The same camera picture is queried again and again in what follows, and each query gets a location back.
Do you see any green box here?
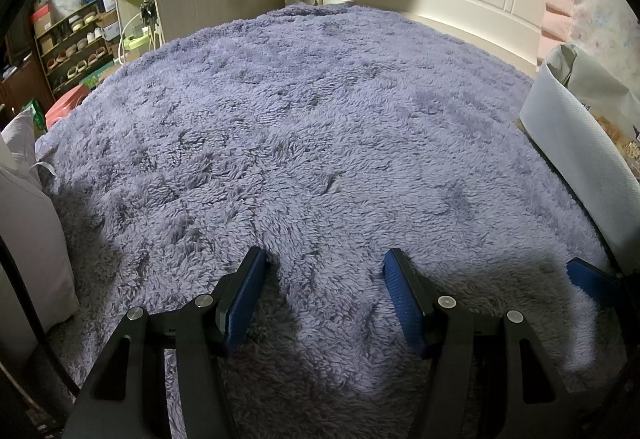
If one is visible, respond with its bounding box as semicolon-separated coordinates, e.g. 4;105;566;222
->
22;100;48;140

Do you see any dark wooden cabinet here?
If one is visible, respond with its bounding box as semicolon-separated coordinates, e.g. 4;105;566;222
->
0;54;56;120

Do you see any wooden shoe rack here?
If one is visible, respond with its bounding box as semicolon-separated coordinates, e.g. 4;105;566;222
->
32;0;121;94

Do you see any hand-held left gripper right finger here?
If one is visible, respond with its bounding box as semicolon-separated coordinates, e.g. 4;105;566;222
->
382;247;581;439

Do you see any pink plastic stool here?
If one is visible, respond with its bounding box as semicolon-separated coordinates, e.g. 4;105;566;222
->
45;85;93;130

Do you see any white pillow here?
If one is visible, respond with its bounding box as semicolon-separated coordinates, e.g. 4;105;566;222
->
0;164;81;360

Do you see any black cable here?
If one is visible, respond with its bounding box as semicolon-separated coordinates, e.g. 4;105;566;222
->
0;239;81;400

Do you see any purple fluffy blanket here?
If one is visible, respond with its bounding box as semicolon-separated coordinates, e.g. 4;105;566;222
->
35;4;631;439

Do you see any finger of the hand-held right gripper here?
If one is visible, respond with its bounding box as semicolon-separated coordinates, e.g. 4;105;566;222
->
566;257;631;315

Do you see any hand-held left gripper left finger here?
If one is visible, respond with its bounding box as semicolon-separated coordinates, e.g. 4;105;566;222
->
62;246;268;439

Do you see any grey plastic bag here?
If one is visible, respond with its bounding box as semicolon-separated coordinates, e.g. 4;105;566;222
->
545;44;640;120

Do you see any red cardboard box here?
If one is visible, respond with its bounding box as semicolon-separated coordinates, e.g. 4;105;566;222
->
30;3;56;37

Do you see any white storage box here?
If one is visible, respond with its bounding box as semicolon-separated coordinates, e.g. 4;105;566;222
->
519;44;640;275

